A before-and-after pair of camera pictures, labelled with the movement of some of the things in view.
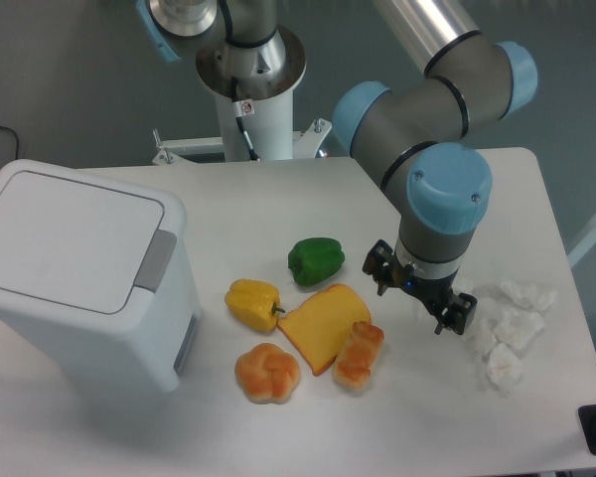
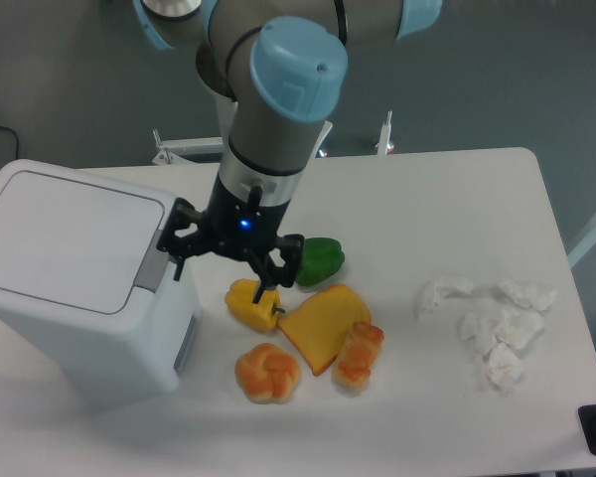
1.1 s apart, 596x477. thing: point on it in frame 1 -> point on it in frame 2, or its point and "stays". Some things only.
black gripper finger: [384, 267] -> [184, 233]
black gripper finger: [456, 313] -> [291, 247]
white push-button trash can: [95, 271] stays
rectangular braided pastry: [356, 359] stays
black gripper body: [434, 291] -> [240, 221]
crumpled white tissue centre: [518, 328] stays
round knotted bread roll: [267, 374] stays
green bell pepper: [314, 259] stays
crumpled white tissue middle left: [480, 337] stays
